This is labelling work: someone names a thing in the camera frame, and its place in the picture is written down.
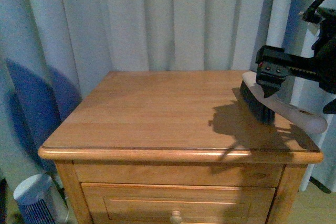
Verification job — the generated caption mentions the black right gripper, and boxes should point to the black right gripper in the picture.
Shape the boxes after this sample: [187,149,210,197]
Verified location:
[256,7,335,98]

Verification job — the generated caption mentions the beige hand brush black bristles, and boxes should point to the beige hand brush black bristles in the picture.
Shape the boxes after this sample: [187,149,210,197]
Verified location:
[240,71,328,134]

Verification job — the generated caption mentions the wooden nightstand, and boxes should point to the wooden nightstand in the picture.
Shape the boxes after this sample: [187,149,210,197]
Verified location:
[39,71,323,223]

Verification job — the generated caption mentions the round wooden drawer knob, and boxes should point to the round wooden drawer knob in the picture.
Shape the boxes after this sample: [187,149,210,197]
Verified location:
[170,210,182,224]

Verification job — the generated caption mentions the wooden nightstand drawer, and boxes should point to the wooden nightstand drawer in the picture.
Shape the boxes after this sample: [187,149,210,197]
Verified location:
[82,183,275,223]

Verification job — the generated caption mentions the light grey curtain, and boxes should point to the light grey curtain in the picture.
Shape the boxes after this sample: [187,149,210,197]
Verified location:
[0,0,336,195]

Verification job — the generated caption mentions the white cylindrical air purifier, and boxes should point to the white cylindrical air purifier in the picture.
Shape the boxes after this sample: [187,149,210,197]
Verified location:
[13,173,69,223]

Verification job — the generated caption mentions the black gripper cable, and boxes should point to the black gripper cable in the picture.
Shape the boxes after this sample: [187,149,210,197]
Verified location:
[302,0,336,15]

